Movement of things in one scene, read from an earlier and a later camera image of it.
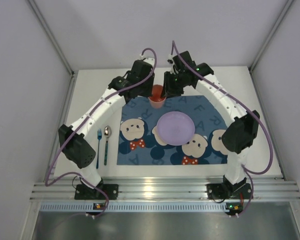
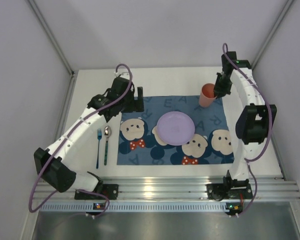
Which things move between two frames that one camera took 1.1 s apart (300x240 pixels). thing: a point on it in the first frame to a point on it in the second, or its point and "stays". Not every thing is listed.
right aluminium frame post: [285, 9] stays
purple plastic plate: [175, 128] stays
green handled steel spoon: [107, 133] stays
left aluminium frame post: [73, 74] stays
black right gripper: [171, 89] to [222, 86]
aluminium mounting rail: [264, 188] stays
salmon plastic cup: [157, 100] to [207, 98]
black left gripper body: [139, 90] to [132, 104]
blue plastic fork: [99, 136] stays
